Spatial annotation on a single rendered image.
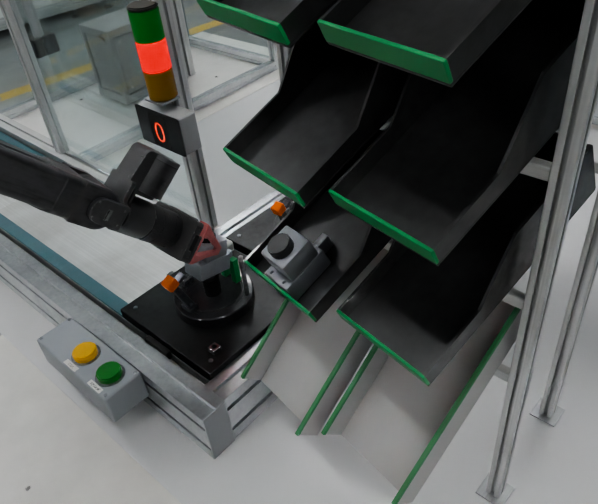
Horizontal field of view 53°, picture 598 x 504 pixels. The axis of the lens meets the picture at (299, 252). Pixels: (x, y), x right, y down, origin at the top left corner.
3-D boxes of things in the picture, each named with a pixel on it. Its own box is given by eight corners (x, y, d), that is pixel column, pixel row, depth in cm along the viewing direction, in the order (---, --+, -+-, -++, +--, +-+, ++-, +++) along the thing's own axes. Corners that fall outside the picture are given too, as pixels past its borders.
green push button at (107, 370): (108, 392, 94) (104, 384, 93) (94, 380, 97) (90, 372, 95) (129, 376, 97) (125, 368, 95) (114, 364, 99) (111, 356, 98)
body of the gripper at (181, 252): (165, 203, 96) (131, 188, 90) (207, 225, 91) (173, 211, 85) (148, 240, 97) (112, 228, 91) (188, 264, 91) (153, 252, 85)
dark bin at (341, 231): (316, 323, 70) (289, 293, 64) (251, 270, 78) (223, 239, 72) (470, 151, 73) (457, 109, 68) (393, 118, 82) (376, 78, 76)
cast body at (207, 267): (201, 282, 99) (199, 245, 95) (184, 272, 101) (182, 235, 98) (239, 264, 104) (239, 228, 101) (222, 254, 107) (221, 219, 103)
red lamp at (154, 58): (154, 76, 99) (147, 46, 96) (136, 70, 102) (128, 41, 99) (177, 65, 102) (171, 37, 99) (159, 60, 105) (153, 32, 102)
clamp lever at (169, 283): (189, 310, 101) (167, 288, 95) (181, 305, 102) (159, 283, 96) (203, 294, 102) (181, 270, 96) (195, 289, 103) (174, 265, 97)
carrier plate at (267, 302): (212, 382, 94) (209, 373, 93) (122, 317, 108) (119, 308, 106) (311, 297, 107) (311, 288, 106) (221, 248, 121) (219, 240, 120)
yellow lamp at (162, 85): (161, 104, 103) (154, 76, 99) (143, 98, 105) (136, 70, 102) (183, 93, 105) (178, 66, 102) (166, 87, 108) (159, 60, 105)
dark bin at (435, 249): (438, 267, 51) (415, 218, 46) (336, 205, 60) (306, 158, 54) (635, 42, 55) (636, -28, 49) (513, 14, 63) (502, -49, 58)
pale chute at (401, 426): (412, 503, 73) (394, 506, 69) (340, 433, 81) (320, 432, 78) (539, 304, 69) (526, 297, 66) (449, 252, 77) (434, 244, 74)
